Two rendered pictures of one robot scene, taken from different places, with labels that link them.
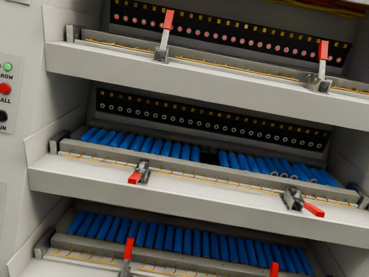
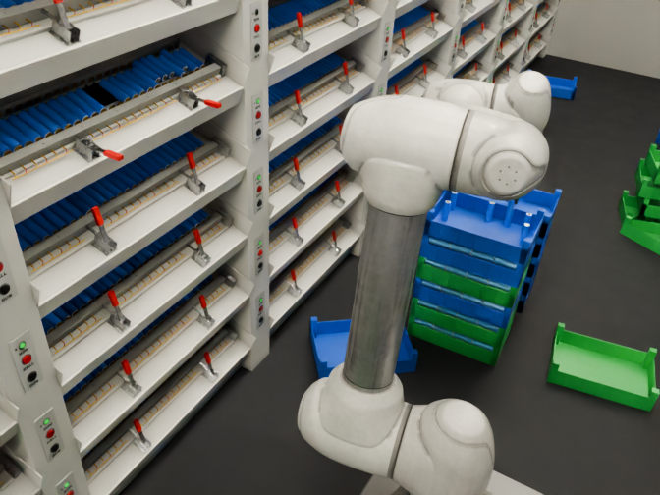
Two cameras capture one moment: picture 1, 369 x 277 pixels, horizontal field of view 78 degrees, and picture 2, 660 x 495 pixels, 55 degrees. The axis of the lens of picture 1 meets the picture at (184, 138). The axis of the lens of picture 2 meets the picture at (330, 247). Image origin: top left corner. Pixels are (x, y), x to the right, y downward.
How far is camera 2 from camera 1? 95 cm
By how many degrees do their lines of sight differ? 64
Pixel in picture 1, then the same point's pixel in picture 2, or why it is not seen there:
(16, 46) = not seen: outside the picture
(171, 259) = (118, 204)
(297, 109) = (176, 27)
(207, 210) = (145, 145)
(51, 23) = not seen: outside the picture
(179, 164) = (103, 121)
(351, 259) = (225, 116)
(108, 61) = (35, 68)
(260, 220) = (178, 129)
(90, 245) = (52, 243)
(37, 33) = not seen: outside the picture
